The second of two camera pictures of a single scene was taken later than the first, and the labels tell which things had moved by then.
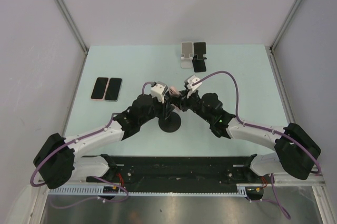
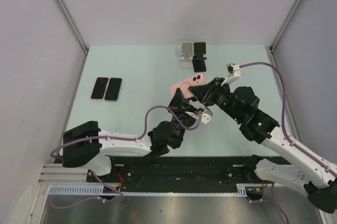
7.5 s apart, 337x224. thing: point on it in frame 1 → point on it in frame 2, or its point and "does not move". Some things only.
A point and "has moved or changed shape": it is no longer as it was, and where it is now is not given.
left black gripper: x=166 y=108 → x=179 y=104
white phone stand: x=187 y=50 does not move
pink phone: x=173 y=91 has moved or changed shape
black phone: x=113 y=89 does not move
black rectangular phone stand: x=199 y=60 does not move
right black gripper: x=182 y=100 → x=202 y=92
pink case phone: x=99 y=89 does not move
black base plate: x=183 y=173 does not move
